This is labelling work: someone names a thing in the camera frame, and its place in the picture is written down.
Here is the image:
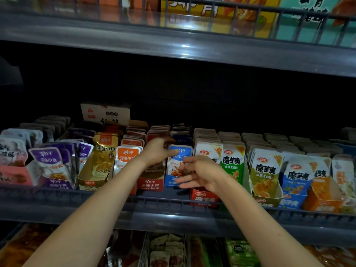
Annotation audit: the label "person's left hand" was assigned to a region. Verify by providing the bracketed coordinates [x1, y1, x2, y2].
[136, 136, 178, 168]

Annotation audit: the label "person's right hand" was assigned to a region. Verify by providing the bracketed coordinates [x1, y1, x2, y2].
[174, 154, 230, 194]

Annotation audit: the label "handful of white blue-top packets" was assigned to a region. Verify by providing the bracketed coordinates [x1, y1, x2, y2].
[166, 144, 194, 187]

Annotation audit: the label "grey metal store shelf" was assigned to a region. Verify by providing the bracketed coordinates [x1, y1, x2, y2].
[0, 0, 356, 267]

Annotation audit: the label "pink white display carton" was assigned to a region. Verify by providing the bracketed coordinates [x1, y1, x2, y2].
[0, 115, 72, 188]

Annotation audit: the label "person's right forearm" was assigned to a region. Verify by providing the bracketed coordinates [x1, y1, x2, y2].
[214, 183, 324, 267]

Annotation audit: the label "person's left forearm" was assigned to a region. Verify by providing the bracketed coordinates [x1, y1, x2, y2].
[22, 159, 154, 267]

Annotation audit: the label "row of snack display cartons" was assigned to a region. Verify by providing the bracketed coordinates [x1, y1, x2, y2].
[28, 103, 356, 215]

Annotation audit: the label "green orange display carton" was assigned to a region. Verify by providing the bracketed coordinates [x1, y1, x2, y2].
[189, 236, 224, 267]

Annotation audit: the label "clear plastic tray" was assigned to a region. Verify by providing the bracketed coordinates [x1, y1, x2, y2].
[100, 230, 150, 267]

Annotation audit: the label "pile of orange yellow packets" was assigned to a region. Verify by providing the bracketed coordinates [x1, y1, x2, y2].
[306, 244, 356, 267]

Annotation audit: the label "orange yellow printed carton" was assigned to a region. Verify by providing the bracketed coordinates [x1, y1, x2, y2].
[161, 0, 281, 39]

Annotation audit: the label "dark orange snack packs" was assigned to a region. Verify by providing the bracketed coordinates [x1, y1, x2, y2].
[0, 224, 52, 267]

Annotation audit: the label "green printed carton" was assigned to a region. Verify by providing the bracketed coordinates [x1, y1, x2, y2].
[275, 0, 356, 48]

